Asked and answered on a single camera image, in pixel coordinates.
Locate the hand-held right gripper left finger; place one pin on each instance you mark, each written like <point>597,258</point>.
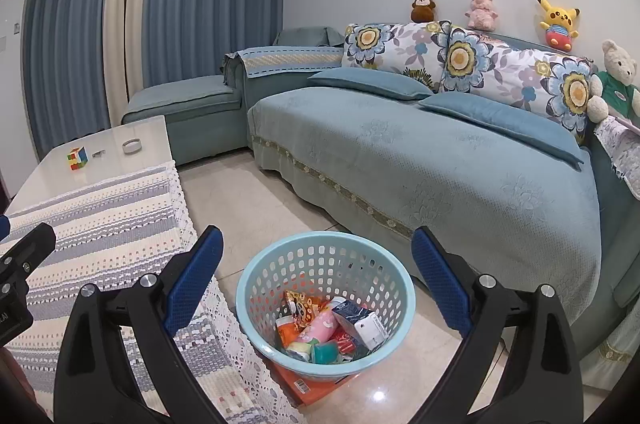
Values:
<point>192,284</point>

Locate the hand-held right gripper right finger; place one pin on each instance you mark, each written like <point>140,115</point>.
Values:
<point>440,284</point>

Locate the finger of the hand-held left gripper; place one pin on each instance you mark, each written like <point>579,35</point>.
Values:
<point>4,226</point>
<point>30,246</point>

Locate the light blue plastic basket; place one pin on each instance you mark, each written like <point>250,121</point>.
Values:
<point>260,274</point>

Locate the blue and white milk carton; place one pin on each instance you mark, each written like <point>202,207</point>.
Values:
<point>365,329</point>

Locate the orange paper cup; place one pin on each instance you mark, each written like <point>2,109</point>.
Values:
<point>287,331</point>

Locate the pink bottle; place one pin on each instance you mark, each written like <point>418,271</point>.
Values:
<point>320,329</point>

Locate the striped woven tablecloth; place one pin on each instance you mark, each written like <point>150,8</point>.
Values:
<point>125,224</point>

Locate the colourful puzzle cube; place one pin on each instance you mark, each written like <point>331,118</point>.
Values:
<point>77,158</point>

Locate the teal plastic cup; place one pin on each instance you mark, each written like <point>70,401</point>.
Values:
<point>326,351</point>

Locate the blue-green sofa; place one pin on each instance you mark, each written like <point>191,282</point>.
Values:
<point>400,154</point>

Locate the white tape roll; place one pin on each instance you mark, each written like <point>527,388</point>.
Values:
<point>126,148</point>

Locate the white standing air conditioner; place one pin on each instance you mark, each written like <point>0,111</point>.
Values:
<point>12,79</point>

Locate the flat orange box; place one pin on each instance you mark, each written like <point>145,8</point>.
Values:
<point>310,391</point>

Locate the blue pillow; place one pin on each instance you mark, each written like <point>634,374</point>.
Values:
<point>370,82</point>
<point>500,124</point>

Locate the floral cushion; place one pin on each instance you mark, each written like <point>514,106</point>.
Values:
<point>395,49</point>
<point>510,74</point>

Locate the white lace armrest cover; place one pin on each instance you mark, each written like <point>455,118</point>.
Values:
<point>620,154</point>

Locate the beige banded armrest cover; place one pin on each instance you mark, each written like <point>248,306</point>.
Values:
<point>285,57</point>

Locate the white teddy bear green shirt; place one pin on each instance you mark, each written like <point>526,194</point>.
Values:
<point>617,84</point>

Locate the brown monkey plush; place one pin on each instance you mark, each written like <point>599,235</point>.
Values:
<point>424,9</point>

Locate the pink pig plush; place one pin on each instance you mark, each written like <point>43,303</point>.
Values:
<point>481,12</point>

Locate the yellow plush toy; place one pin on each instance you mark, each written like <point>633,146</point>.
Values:
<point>557,24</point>

